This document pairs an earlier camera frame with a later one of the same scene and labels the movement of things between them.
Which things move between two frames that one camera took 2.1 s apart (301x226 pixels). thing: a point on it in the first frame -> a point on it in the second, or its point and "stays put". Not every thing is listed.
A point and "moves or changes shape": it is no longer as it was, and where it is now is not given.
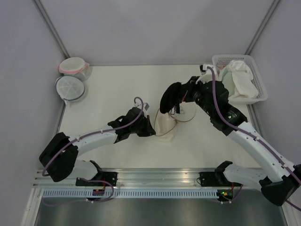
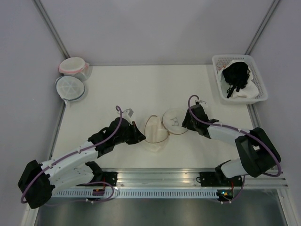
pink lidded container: (75, 66) stays put
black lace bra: (171, 98) -> (236, 74)
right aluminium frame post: (264, 23) stays put
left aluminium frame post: (50, 24) stays put
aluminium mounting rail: (149, 177) stays put
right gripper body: (194, 88) -> (188, 123)
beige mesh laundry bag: (165, 122) moves or changes shape
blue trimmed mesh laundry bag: (69, 88) stays put
